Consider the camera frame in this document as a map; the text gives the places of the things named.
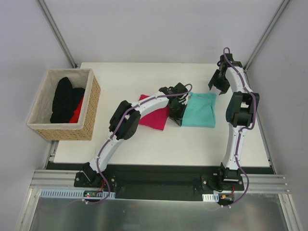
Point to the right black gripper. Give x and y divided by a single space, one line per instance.
219 83

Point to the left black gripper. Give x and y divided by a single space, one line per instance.
176 115

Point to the teal t shirt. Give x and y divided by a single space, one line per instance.
200 111

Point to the pink t shirt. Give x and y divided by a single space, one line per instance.
156 119

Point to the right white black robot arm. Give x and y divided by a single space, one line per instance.
240 115

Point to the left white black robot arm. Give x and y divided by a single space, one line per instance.
125 120

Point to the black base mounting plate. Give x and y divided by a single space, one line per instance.
171 183

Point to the red garment in basket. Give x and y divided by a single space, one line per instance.
76 114

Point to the wicker basket with liner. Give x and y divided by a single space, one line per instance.
39 119

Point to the black garment in basket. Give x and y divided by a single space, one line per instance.
65 101

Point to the right white cable duct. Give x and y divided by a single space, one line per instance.
211 197

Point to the white cable duct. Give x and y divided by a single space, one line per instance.
75 194
211 197

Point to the right aluminium corner post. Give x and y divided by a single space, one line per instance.
267 32

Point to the aluminium corner post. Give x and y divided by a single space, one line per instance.
56 32
267 32

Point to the aluminium frame rail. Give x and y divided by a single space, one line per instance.
64 179

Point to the left white cable duct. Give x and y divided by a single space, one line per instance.
75 194

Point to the left aluminium corner post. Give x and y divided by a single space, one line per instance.
56 32

